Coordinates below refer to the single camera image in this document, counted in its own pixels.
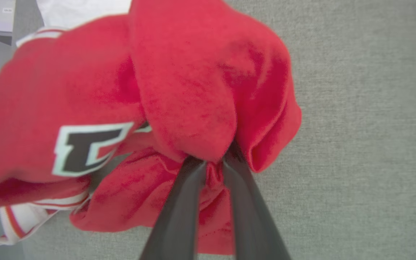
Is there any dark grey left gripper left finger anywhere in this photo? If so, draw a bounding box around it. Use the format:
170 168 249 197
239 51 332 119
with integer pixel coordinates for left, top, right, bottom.
139 156 207 260

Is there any red jersey with white sleeves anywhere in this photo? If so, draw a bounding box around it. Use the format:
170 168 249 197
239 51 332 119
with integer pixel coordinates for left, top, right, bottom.
0 0 302 255

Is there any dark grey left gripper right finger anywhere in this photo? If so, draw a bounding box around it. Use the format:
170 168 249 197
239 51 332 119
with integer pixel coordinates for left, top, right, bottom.
222 142 292 260

